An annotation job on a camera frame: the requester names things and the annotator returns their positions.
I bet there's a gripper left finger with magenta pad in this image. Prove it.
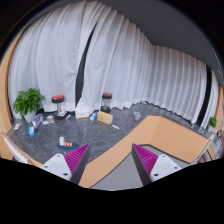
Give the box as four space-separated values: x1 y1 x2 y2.
41 144 91 184

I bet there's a white curtain right section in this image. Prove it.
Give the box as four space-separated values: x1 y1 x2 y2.
142 44 220 130

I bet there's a white curtain left section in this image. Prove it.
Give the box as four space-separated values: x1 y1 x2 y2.
8 1 153 112

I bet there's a small blue white box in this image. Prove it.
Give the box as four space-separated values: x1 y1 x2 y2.
90 112 97 121

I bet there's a white cardboard box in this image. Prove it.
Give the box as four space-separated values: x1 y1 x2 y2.
75 110 90 119

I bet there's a purple cup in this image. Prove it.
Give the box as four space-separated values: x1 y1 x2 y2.
133 112 141 120

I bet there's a small green plant right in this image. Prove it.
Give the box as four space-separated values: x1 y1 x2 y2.
208 117 217 132

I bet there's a yellow cardboard box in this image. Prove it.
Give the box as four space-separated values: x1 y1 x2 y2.
97 111 113 125

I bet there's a blue tray with orange items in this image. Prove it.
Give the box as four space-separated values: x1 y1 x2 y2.
57 137 77 150

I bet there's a right red-topped black stool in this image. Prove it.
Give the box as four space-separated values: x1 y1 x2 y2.
100 92 112 113

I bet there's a green potted plant white pot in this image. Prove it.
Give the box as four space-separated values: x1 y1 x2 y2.
13 88 45 123

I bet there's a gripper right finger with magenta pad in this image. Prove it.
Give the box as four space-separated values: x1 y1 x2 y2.
131 144 181 185

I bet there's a purple box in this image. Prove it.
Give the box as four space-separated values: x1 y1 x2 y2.
32 113 44 129

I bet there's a left red-topped black stool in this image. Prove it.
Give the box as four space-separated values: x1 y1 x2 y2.
51 95 64 117

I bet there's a red-topped black stool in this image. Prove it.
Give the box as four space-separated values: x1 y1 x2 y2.
100 92 112 113
51 95 64 117

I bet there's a white curtain section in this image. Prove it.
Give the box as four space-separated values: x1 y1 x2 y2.
8 1 153 112
142 44 220 130

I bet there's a small blue white packet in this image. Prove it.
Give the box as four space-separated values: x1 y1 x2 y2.
28 126 35 136

